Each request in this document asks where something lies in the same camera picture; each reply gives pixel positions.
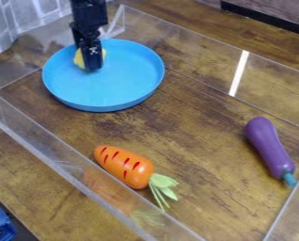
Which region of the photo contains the black baseboard strip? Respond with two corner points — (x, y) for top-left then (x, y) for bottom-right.
(221, 0), (299, 34)

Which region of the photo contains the white curtain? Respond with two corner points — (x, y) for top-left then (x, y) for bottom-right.
(0, 0), (71, 53)

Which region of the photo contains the orange toy carrot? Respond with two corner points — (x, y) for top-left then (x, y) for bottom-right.
(95, 145), (179, 209)

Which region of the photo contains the blue box corner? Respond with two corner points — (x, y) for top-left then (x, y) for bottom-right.
(0, 208), (16, 241)

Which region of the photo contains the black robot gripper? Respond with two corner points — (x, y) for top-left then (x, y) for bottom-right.
(70, 0), (109, 72)

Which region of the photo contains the yellow toy lemon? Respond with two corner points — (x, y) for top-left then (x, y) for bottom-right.
(74, 48), (107, 70)

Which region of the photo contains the round blue tray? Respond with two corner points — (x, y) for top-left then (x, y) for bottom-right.
(42, 39), (165, 112)

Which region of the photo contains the clear acrylic enclosure wall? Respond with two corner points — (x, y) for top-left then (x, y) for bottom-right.
(0, 0), (299, 241)

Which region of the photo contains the purple toy eggplant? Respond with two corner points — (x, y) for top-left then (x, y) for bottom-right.
(246, 117), (297, 186)

